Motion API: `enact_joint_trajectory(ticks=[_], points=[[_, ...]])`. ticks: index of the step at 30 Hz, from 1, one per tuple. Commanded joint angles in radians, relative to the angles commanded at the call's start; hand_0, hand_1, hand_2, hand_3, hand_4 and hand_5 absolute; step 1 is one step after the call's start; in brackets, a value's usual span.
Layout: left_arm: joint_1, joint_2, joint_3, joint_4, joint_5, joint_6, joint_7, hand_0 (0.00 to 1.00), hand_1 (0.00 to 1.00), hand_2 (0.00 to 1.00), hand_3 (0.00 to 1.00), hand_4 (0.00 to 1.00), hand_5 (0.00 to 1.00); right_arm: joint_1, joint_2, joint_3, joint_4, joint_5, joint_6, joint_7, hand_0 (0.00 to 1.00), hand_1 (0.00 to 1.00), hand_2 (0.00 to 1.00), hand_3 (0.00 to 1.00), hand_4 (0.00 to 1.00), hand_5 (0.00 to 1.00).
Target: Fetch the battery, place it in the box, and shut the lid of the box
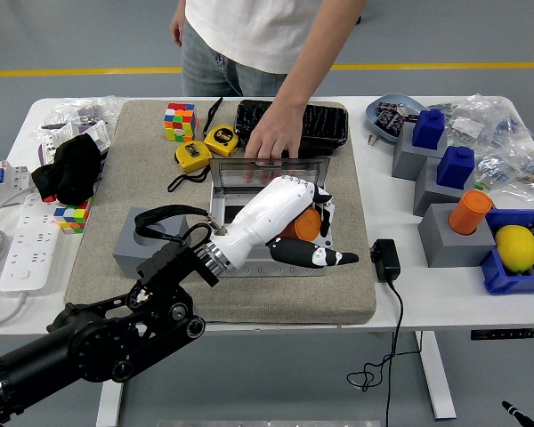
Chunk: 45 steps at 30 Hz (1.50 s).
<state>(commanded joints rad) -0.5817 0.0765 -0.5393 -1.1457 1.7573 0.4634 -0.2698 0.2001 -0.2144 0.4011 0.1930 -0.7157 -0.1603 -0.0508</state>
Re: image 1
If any person's left hand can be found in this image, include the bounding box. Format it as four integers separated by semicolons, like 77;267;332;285
244;104;304;162

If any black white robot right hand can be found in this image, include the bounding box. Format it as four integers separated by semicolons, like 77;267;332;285
501;399;534;427

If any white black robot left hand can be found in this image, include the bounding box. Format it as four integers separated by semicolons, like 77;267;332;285
211;175;360;273

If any person's right hand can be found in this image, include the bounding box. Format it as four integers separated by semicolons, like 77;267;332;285
168;12;186;49

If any orange cylinder battery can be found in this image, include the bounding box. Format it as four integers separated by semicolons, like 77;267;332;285
278;207;324;241
448;189;494;236

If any grey electrical box clear lid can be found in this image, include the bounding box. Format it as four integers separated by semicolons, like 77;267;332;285
204;156;337;278

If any white purple packaged box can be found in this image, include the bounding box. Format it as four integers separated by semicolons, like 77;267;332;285
73;119;112;152

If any black plastic tray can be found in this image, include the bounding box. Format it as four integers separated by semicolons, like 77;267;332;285
234;99;351;157

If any yellow tape measure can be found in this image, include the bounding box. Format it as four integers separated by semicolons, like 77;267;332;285
167;140;214;193
202;96;240;157

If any person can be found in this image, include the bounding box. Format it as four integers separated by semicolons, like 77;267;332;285
168;0;368;162

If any grey-brown mat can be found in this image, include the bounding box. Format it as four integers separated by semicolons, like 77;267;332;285
65;98;378;325

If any black table control panel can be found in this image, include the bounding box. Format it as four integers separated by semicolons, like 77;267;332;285
470;327;534;342

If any large colourful puzzle cube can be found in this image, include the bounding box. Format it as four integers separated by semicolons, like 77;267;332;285
163;102;198;142

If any white table leg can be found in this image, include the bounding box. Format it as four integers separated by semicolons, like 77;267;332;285
416;331;457;421
95;380;125;427

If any clear bag of parts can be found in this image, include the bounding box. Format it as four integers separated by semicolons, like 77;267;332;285
473;149;534;195
426;93;534;150
39;95;125;130

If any blue-grey shallow bowl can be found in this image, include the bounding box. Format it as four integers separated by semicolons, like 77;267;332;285
365;93;426;144

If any black power adapter plug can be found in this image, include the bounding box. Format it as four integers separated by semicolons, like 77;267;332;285
369;238;402;284

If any grey block holder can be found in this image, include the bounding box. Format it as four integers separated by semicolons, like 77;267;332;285
417;203;498;269
391;122;449;181
112;206;191;280
412;155;477;218

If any blue plastic bin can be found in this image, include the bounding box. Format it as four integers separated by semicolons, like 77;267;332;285
479;208;534;295

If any blue square block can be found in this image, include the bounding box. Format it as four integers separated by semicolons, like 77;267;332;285
411;109;447;151
435;145;476;188

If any white breaker package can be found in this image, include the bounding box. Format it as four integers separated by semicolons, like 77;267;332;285
37;123;77;165

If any black cloth glove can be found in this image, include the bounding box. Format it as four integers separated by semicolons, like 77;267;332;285
30;133;102;205

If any yellow lemon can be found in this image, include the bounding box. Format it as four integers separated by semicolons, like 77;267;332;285
494;224;534;273

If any small colourful puzzle cube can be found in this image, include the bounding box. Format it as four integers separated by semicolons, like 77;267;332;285
53;197;93;236

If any white circuit breaker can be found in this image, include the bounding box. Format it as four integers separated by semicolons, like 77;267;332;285
0;160;32;210

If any white power strip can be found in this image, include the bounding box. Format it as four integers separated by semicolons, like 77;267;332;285
0;189;68;294

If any black adapter cord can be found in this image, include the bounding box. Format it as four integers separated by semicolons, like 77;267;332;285
346;279;424;427

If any thin white cable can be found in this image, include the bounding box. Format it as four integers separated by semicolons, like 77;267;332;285
0;185;39;223

